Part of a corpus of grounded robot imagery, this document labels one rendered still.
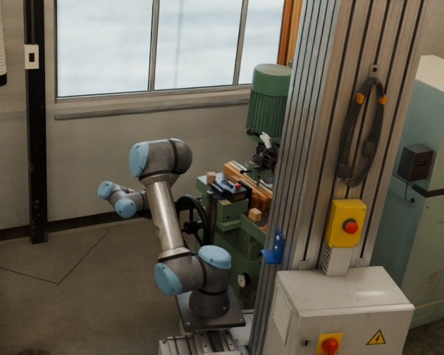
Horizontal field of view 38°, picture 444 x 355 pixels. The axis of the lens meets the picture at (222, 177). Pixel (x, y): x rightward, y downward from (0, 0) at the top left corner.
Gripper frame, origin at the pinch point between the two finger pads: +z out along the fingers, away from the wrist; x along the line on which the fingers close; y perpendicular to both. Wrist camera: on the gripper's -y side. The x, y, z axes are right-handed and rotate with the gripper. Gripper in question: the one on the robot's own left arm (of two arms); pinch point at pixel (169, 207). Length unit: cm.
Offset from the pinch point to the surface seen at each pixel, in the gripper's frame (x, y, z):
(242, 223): 21.5, -11.0, 22.0
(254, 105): 7, -58, 5
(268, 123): 14, -54, 12
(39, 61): -123, -14, -31
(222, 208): 18.9, -13.7, 9.6
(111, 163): -128, 27, 43
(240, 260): 24.6, 4.6, 30.6
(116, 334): -23, 83, 32
